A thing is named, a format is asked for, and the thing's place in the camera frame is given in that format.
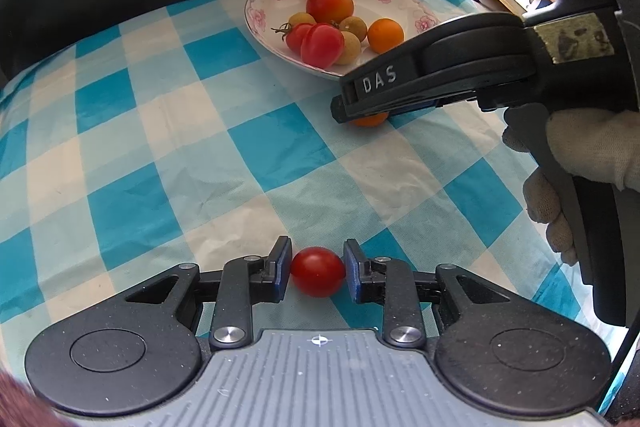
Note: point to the red tomato with stem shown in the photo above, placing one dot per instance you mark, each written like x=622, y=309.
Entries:
x=296, y=39

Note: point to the blue checked tablecloth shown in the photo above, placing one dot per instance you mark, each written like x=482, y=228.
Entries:
x=150, y=132

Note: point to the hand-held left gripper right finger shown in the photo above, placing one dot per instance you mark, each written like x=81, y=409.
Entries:
x=351, y=272

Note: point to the oval red tomato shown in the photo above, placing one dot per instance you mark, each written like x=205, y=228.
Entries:
x=322, y=47

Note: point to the white floral plate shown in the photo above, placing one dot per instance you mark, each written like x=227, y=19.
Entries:
x=277, y=14

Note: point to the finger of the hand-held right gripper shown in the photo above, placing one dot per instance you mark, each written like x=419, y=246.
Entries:
x=420, y=105
x=360, y=99

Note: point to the small red tomato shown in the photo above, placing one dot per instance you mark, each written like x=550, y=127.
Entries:
x=317, y=272

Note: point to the large red tomato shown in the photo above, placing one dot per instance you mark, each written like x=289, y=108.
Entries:
x=331, y=5

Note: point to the person's left forearm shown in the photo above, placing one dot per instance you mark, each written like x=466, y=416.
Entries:
x=20, y=407

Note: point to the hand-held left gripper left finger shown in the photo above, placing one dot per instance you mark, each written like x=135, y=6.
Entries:
x=284, y=267

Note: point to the orange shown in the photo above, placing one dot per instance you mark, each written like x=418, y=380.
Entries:
x=385, y=35
x=370, y=121

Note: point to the brown longan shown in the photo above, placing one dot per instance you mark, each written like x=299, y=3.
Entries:
x=351, y=50
x=301, y=18
x=354, y=26

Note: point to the person's right hand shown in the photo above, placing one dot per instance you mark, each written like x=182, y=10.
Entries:
x=595, y=147

